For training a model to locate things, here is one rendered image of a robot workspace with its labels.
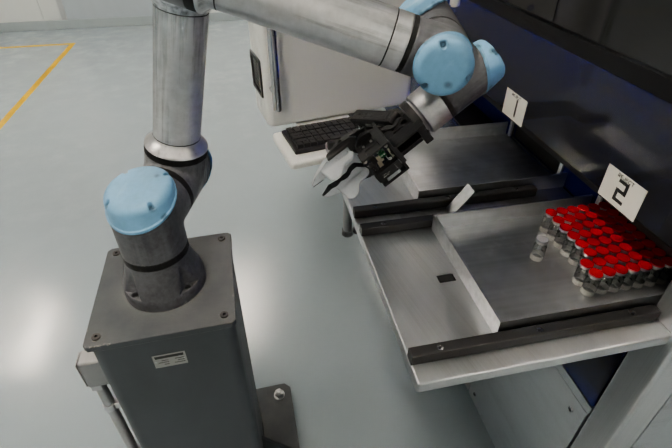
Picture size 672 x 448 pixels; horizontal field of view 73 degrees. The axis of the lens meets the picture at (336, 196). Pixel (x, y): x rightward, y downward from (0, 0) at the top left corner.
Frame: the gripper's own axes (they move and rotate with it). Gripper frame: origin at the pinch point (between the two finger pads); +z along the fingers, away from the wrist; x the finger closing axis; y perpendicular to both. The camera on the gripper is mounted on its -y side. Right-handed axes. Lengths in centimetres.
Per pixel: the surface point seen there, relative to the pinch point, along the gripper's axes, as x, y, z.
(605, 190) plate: 26.4, 16.4, -37.3
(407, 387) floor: 99, -14, 34
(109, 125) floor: 24, -256, 133
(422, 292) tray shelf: 16.3, 19.2, -2.8
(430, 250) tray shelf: 19.7, 10.1, -7.4
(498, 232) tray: 28.2, 9.1, -19.4
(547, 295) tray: 27.6, 25.4, -18.5
